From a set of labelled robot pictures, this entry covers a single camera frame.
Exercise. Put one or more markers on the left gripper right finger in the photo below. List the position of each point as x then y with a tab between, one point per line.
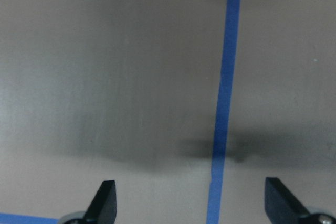
283	207

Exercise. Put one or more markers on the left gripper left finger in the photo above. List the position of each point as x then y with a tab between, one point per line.
102	209

